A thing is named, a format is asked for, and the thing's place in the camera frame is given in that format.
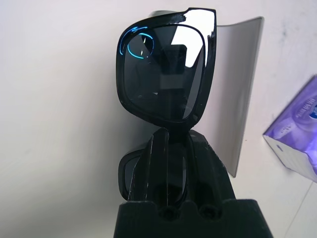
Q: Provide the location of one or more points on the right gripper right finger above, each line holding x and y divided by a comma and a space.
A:
210, 173

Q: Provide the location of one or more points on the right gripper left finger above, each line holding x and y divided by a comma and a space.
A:
151, 168

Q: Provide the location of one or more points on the black sunglasses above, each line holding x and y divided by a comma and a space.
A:
161, 86

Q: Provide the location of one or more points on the grey glasses case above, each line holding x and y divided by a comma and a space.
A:
235, 86

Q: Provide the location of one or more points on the purple tissue box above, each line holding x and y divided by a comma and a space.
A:
292, 129

